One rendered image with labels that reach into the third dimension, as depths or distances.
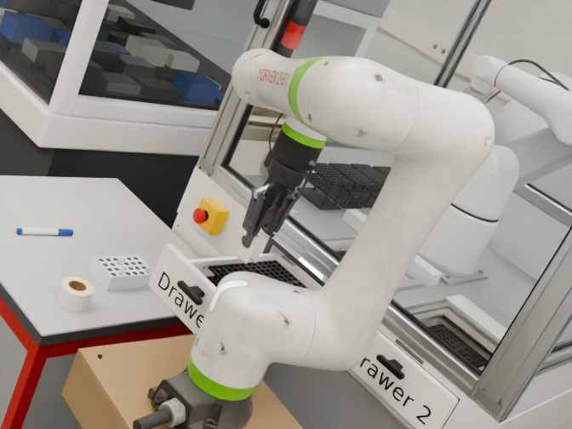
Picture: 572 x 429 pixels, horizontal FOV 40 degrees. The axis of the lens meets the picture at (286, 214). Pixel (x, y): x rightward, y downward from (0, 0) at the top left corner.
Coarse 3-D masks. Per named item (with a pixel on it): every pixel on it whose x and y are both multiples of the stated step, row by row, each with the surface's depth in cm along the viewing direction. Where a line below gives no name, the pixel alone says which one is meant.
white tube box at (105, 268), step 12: (96, 264) 177; (108, 264) 178; (132, 264) 184; (144, 264) 185; (96, 276) 177; (108, 276) 174; (120, 276) 175; (132, 276) 177; (144, 276) 180; (108, 288) 175; (120, 288) 177; (132, 288) 180
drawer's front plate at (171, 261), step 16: (160, 256) 169; (176, 256) 166; (160, 272) 170; (176, 272) 166; (192, 272) 163; (160, 288) 170; (176, 288) 166; (208, 288) 160; (192, 304) 163; (208, 304) 160; (192, 320) 163
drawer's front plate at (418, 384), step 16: (384, 336) 172; (384, 352) 171; (400, 352) 168; (352, 368) 176; (368, 368) 173; (384, 368) 171; (416, 368) 165; (368, 384) 174; (384, 384) 171; (400, 384) 168; (416, 384) 165; (432, 384) 163; (400, 400) 168; (416, 400) 165; (432, 400) 163; (448, 400) 161; (432, 416) 163; (448, 416) 162
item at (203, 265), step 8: (232, 256) 184; (264, 256) 191; (272, 256) 194; (280, 256) 195; (192, 264) 174; (200, 264) 176; (208, 264) 178; (216, 264) 180; (224, 264) 182; (288, 264) 193; (208, 272) 180; (296, 272) 191; (304, 280) 189; (312, 288) 188
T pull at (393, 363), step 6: (378, 360) 167; (384, 360) 166; (390, 360) 167; (396, 360) 168; (384, 366) 166; (390, 366) 165; (396, 366) 166; (402, 366) 167; (396, 372) 164; (402, 372) 164; (402, 378) 164
